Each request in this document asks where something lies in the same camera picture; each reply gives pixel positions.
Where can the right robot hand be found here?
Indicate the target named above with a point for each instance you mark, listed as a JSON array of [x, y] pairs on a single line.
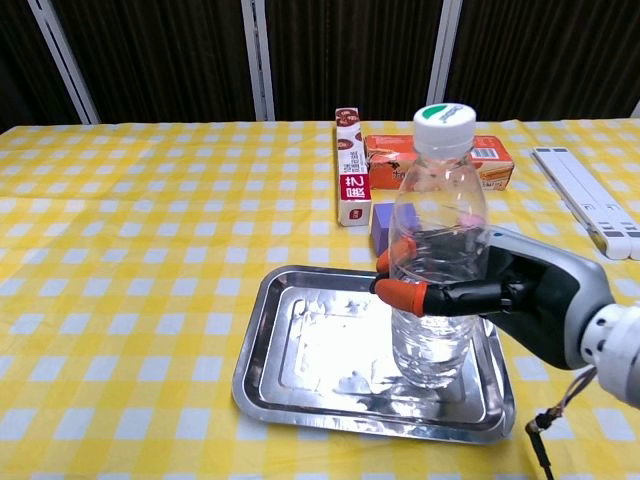
[[545, 290]]

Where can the transparent plastic bottle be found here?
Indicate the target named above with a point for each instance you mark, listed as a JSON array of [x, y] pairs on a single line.
[[440, 210]]

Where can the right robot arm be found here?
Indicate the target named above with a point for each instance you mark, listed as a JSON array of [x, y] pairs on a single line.
[[617, 350]]

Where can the stainless steel rectangular tray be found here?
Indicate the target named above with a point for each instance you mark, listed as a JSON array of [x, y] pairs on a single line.
[[320, 350]]

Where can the white folding stand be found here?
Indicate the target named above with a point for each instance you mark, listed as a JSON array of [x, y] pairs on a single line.
[[585, 190]]

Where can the purple foam cube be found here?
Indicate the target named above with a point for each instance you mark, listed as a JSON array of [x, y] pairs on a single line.
[[381, 225]]

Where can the orange cardboard box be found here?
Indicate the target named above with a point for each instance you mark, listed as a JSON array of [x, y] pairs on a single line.
[[385, 165]]

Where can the narrow white red box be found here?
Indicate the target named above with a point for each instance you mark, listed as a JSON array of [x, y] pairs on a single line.
[[352, 175]]

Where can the yellow checked tablecloth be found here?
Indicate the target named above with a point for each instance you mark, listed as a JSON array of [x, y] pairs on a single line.
[[125, 300]]

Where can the white metal post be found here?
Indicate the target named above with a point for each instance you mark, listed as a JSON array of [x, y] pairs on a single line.
[[259, 60], [62, 60], [442, 60]]

